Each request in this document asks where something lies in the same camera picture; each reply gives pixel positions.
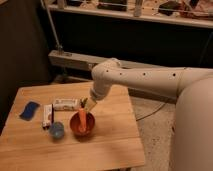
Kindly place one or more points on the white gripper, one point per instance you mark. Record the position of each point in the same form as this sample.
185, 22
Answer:
93, 99

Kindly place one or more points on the blue glass cup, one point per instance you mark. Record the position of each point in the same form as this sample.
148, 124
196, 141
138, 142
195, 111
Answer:
56, 130

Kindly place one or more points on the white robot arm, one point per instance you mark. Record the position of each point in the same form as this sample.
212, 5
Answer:
191, 88

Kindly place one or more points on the white cluttered shelf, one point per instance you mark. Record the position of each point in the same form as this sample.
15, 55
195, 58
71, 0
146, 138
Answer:
194, 13

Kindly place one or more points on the white toothpaste box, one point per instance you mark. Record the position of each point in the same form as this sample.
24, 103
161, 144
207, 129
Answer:
47, 116

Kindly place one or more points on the brown ceramic bowl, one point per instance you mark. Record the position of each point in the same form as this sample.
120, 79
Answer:
75, 122

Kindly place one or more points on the white rectangular packet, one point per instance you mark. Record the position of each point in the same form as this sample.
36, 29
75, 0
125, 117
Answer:
66, 104

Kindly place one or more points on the blue sponge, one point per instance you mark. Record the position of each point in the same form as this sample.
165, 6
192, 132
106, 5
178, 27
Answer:
29, 111

